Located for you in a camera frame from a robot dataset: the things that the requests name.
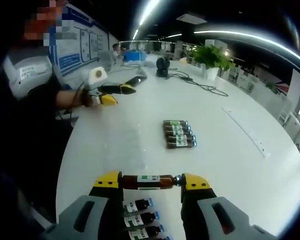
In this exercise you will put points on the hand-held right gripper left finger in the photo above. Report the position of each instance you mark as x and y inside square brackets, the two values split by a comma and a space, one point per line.
[94, 217]

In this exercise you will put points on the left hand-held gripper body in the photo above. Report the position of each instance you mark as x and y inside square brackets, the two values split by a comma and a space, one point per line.
[93, 80]

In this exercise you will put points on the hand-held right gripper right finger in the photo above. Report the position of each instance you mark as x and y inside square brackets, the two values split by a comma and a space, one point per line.
[209, 217]

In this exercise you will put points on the group of brown bottles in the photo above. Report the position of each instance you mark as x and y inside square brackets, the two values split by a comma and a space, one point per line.
[167, 217]

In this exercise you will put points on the blue box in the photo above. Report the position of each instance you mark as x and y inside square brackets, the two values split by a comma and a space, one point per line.
[133, 56]

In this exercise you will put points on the person's left hand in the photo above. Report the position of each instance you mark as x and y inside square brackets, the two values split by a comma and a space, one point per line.
[88, 98]

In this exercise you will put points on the small white stand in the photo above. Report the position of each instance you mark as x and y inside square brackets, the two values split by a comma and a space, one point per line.
[139, 73]

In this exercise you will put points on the white chest-worn device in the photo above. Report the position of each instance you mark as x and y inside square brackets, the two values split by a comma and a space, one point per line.
[27, 80]

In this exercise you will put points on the ceiling light strip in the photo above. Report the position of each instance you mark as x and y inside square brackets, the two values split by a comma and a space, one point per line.
[151, 10]
[239, 33]

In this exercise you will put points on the person's dark clothed torso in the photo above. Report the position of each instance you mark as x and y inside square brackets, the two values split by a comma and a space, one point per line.
[27, 137]

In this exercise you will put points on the white plant pot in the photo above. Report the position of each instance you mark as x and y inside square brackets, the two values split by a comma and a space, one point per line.
[212, 74]

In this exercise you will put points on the green potted plant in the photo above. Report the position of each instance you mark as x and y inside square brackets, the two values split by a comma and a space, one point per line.
[209, 56]

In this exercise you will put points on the ceiling air vent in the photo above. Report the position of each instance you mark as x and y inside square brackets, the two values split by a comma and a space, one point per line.
[191, 18]

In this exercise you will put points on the white pillar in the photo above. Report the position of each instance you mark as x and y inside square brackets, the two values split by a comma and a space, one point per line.
[295, 90]

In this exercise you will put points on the wall poster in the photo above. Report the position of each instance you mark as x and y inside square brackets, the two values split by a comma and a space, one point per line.
[90, 47]

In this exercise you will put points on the black round camera device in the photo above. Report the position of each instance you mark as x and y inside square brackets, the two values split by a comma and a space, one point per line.
[162, 65]

